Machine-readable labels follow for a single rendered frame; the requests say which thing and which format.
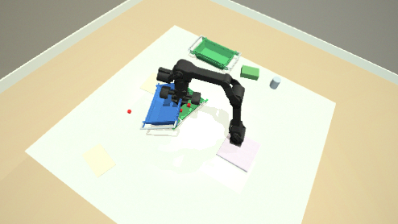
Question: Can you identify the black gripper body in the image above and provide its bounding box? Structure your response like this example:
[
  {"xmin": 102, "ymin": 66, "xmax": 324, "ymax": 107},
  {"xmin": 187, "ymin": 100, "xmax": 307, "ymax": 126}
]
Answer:
[{"xmin": 160, "ymin": 85, "xmax": 201, "ymax": 105}]

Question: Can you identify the grey cylinder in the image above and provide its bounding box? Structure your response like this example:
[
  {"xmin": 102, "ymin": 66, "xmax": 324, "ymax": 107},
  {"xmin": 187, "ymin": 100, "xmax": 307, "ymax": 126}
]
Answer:
[{"xmin": 269, "ymin": 76, "xmax": 281, "ymax": 89}]

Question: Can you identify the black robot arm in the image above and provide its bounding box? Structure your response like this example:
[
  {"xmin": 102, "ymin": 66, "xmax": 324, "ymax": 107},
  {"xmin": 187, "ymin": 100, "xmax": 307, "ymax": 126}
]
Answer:
[{"xmin": 156, "ymin": 59, "xmax": 247, "ymax": 147}]

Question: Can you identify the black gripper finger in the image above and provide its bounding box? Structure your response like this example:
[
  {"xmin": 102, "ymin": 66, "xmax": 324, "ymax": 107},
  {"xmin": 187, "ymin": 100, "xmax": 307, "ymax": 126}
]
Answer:
[
  {"xmin": 180, "ymin": 99, "xmax": 189, "ymax": 107},
  {"xmin": 171, "ymin": 98, "xmax": 180, "ymax": 105}
]

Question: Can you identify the beige flat rectangular sheet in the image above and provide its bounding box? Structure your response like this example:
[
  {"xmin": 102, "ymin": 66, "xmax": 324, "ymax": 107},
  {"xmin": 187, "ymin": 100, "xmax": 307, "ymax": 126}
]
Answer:
[
  {"xmin": 140, "ymin": 73, "xmax": 163, "ymax": 94},
  {"xmin": 81, "ymin": 144, "xmax": 116, "ymax": 178}
]

